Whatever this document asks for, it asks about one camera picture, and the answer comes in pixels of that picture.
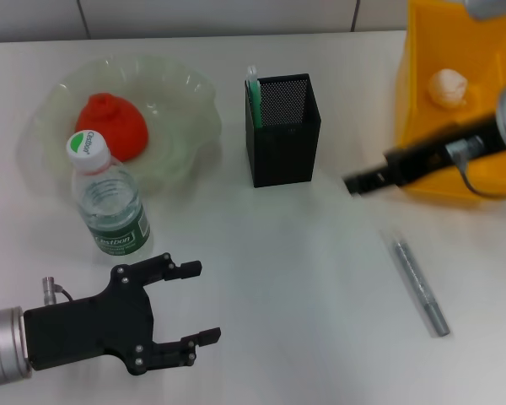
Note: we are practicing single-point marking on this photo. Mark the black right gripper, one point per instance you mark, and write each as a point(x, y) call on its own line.
point(430, 158)

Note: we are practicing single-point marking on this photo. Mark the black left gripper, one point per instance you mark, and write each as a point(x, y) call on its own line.
point(93, 331)

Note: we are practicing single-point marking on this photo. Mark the white paper ball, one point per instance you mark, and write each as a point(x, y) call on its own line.
point(446, 88)

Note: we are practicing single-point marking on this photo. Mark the gray marker pen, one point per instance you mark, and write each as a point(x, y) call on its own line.
point(421, 289)

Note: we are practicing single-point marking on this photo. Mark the clear green-label water bottle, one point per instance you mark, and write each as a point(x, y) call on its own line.
point(109, 202)

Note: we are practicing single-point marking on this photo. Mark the green pen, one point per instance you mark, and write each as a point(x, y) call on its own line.
point(255, 99)

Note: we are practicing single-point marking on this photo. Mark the red object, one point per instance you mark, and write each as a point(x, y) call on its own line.
point(118, 122)

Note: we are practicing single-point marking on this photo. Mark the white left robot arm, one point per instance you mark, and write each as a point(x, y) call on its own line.
point(2, 346)

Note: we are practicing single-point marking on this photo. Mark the black mesh pen holder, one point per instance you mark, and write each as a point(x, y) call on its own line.
point(282, 156)

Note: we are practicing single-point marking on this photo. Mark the translucent green fruit plate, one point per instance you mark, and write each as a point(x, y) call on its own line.
point(177, 109)

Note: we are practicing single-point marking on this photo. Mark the yellow plastic bin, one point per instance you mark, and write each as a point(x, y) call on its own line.
point(447, 50)

